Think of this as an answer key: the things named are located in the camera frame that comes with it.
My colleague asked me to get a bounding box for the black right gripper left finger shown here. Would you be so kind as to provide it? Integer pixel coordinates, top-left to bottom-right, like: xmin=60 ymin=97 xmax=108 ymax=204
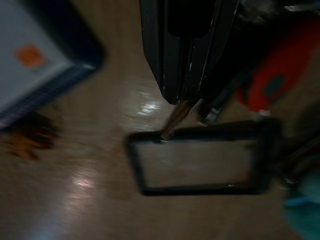
xmin=139 ymin=0 xmax=195 ymax=105

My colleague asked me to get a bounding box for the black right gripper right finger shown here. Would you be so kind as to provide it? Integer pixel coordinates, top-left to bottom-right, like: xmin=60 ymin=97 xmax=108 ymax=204
xmin=184 ymin=0 xmax=241 ymax=105

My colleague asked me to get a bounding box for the silver metal key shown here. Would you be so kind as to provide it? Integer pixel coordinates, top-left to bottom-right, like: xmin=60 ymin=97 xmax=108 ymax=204
xmin=196 ymin=97 xmax=222 ymax=127
xmin=160 ymin=99 xmax=191 ymax=145

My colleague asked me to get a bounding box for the black-framed clear key tag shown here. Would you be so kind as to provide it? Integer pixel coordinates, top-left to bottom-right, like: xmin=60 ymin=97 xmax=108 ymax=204
xmin=127 ymin=119 xmax=284 ymax=197

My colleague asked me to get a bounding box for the black plastic bag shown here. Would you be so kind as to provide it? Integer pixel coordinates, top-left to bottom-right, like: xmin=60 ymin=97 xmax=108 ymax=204
xmin=237 ymin=0 xmax=320 ymax=29

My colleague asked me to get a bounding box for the red plastic object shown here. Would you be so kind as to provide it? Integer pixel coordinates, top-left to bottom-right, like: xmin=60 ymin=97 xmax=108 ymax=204
xmin=234 ymin=31 xmax=320 ymax=114

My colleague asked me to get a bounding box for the white box with blue edge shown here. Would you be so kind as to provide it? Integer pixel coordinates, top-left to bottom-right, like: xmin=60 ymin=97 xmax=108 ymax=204
xmin=0 ymin=0 xmax=105 ymax=132

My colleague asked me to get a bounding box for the teal blue cloth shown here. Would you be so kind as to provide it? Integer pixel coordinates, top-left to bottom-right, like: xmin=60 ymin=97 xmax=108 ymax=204
xmin=281 ymin=174 xmax=320 ymax=240

